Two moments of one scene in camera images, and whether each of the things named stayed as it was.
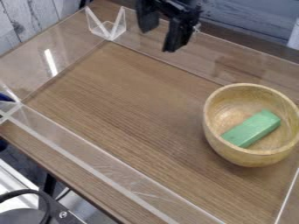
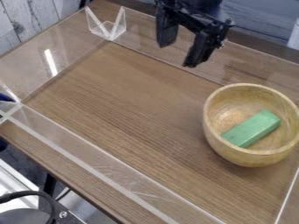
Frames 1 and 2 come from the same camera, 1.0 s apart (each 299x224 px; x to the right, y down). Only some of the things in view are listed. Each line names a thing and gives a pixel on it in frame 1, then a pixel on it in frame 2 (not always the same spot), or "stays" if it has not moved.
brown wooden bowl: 232,105 stays
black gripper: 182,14 -> 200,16
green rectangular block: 253,129 stays
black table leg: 50,184 stays
